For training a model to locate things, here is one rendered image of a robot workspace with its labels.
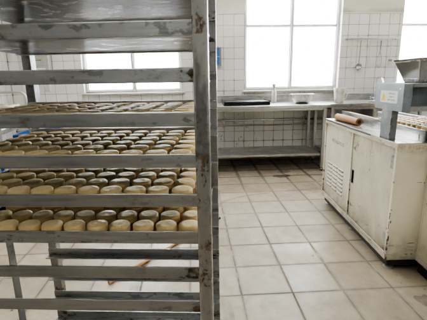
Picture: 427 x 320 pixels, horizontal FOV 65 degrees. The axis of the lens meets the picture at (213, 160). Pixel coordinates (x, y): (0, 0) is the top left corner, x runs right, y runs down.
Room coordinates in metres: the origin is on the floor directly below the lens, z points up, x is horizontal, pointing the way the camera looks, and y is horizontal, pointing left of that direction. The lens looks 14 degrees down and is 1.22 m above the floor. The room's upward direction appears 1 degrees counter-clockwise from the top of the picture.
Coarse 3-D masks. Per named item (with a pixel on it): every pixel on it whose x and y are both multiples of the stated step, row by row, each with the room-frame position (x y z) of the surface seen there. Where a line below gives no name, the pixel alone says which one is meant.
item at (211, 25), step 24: (216, 48) 1.13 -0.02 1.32; (216, 96) 1.12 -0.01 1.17; (216, 120) 1.12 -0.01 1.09; (216, 144) 1.12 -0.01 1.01; (216, 168) 1.12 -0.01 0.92; (216, 192) 1.12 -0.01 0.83; (216, 216) 1.12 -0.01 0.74; (216, 240) 1.12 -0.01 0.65; (216, 264) 1.12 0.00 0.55; (216, 288) 1.12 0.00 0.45
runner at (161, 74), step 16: (0, 80) 0.72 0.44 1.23; (16, 80) 0.72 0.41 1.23; (32, 80) 0.72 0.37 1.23; (48, 80) 0.72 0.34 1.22; (64, 80) 0.71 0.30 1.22; (80, 80) 0.71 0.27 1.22; (96, 80) 0.71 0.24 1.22; (112, 80) 0.71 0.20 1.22; (128, 80) 0.71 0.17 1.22; (144, 80) 0.71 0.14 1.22; (160, 80) 0.70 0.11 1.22; (176, 80) 0.70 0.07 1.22; (192, 80) 0.70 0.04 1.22
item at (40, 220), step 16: (16, 208) 0.88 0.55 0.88; (32, 208) 0.88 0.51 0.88; (48, 208) 0.88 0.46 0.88; (64, 208) 0.91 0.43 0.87; (80, 208) 0.88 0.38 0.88; (96, 208) 0.87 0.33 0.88; (112, 208) 0.87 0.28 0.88; (128, 208) 0.87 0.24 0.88; (144, 208) 0.91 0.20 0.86; (160, 208) 0.87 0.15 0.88; (176, 208) 0.86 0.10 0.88; (192, 208) 0.86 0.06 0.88; (0, 224) 0.77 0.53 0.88; (16, 224) 0.77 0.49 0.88; (32, 224) 0.77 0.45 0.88; (48, 224) 0.77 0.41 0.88; (64, 224) 0.76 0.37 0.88; (80, 224) 0.76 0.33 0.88; (96, 224) 0.76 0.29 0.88; (112, 224) 0.76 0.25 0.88; (128, 224) 0.76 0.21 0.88; (144, 224) 0.76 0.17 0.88; (160, 224) 0.76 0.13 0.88; (176, 224) 0.76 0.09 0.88; (192, 224) 0.75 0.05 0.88
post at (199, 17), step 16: (192, 0) 0.67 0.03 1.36; (192, 16) 0.67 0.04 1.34; (192, 32) 0.67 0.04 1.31; (208, 48) 0.70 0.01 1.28; (208, 64) 0.68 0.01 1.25; (208, 80) 0.67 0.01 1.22; (208, 96) 0.67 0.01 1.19; (208, 112) 0.67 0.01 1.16; (208, 128) 0.67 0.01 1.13; (208, 144) 0.67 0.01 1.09; (208, 160) 0.67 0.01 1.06; (208, 176) 0.67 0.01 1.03; (208, 192) 0.67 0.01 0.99; (208, 208) 0.67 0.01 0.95; (208, 224) 0.67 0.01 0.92; (208, 240) 0.67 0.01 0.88; (208, 256) 0.67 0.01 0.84; (208, 272) 0.67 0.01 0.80; (208, 288) 0.67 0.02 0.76; (208, 304) 0.67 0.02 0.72
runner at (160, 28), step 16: (0, 32) 0.72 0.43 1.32; (16, 32) 0.72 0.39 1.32; (32, 32) 0.72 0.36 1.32; (48, 32) 0.71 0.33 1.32; (64, 32) 0.71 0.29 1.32; (80, 32) 0.71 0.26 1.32; (96, 32) 0.71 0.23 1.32; (112, 32) 0.71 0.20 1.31; (128, 32) 0.71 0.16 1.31; (144, 32) 0.71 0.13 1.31; (160, 32) 0.70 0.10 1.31; (176, 32) 0.70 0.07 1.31
